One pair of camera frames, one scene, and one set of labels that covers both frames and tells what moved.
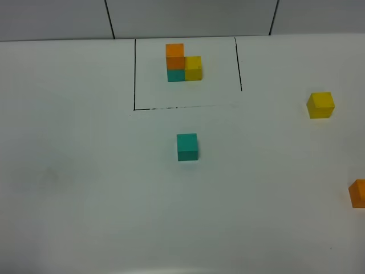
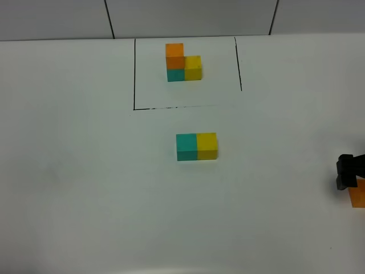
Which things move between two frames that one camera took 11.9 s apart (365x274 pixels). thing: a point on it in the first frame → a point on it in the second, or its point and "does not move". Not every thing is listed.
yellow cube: [320, 105] → [207, 146]
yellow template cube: [193, 71] does not move
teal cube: [187, 146] does not move
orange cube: [356, 192] does not move
